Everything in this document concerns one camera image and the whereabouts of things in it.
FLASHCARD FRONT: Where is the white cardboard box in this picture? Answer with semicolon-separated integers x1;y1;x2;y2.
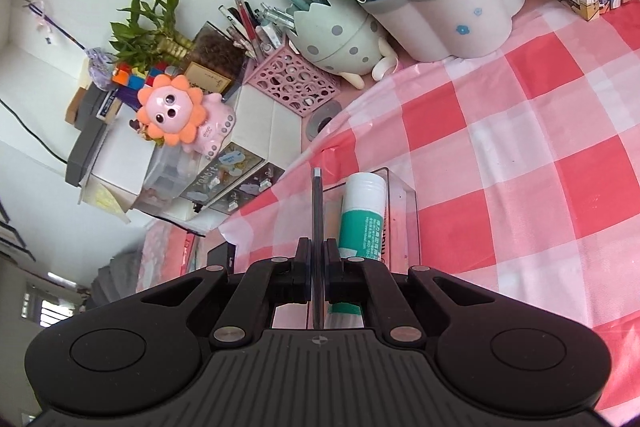
77;122;166;212

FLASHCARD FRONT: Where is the white drawer organizer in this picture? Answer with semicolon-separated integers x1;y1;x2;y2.
132;84;321;223

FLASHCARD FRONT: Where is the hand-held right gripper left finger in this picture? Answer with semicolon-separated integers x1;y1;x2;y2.
140;237;312;349

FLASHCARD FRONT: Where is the pink checkered tablecloth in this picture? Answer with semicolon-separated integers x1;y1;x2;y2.
220;0;640;423

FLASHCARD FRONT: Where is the egg shaped pen holder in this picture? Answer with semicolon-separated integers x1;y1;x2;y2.
287;0;401;90

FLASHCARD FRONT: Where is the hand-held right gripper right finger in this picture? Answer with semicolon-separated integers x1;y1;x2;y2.
325;239;496;349

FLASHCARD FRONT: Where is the black case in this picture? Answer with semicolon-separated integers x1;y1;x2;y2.
310;166;326;330

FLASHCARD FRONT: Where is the green bamboo plant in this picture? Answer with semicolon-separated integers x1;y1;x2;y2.
110;0;193;70

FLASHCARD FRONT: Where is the stack of black boxes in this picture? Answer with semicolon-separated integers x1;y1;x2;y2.
64;82;123;188

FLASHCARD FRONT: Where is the white green glue stick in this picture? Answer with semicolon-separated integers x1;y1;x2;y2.
325;172;388;330

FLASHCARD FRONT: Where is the pink perforated pen holder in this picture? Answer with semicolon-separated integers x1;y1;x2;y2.
243;44;343;120

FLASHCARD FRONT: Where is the yellow paper sheet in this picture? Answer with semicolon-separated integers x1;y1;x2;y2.
82;184;131;225

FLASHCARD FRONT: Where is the glass plant vase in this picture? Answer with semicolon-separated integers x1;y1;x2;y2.
182;22;248;98

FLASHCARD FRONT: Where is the hanging ribbon ornament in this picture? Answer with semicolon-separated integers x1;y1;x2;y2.
22;0;91;52

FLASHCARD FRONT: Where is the room window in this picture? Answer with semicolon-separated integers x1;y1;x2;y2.
20;287;76;328

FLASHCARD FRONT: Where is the bunch of thin pens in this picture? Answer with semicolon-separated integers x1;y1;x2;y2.
217;0;281;62

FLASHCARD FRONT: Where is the purple sachet bag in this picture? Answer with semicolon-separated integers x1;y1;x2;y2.
85;48;118;90

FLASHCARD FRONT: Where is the clear plastic tray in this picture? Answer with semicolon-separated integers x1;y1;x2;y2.
267;167;422;330

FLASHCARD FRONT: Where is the clear plastic storage box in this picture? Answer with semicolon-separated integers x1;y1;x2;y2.
132;142;211;220

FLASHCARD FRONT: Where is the pink orange lion toy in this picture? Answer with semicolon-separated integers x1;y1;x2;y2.
136;74;237;155

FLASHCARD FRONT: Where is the black cable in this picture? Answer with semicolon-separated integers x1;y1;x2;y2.
0;98;71;164

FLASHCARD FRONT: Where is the colourful puzzle cube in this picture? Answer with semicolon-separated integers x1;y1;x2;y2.
111;62;171;100

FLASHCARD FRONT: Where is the small colourful figurine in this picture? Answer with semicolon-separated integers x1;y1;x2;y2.
129;119;166;145

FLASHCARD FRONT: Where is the grey ring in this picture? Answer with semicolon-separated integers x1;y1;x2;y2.
306;103;343;142

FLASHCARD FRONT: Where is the pink flat box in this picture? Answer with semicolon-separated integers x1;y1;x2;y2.
142;224;201;288

